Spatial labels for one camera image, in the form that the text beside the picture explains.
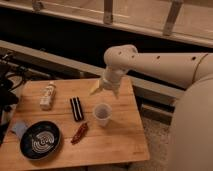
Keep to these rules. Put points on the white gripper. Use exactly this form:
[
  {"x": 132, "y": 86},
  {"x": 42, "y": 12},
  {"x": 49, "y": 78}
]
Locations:
[{"x": 110, "y": 80}]

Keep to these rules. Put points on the red chili pepper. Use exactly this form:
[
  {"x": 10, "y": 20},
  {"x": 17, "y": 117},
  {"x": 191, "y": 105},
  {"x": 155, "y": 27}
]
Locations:
[{"x": 80, "y": 133}]

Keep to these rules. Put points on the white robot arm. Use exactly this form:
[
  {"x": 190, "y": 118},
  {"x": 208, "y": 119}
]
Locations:
[{"x": 191, "y": 133}]

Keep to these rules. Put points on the black striped rectangular block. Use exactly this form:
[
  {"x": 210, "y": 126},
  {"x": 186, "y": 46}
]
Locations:
[{"x": 76, "y": 109}]

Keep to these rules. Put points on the wooden table board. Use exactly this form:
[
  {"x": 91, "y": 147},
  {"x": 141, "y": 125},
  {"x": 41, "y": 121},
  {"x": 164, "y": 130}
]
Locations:
[{"x": 121, "y": 140}]

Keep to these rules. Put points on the black patterned bowl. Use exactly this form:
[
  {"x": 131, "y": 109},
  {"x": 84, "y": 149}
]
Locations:
[{"x": 40, "y": 140}]

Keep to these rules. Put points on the blue grey cloth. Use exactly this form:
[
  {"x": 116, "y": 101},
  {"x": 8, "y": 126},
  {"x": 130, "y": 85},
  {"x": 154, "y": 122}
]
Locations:
[{"x": 19, "y": 128}]

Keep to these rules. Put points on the black equipment with cables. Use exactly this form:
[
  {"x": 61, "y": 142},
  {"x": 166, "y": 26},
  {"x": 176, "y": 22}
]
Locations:
[{"x": 11, "y": 78}]

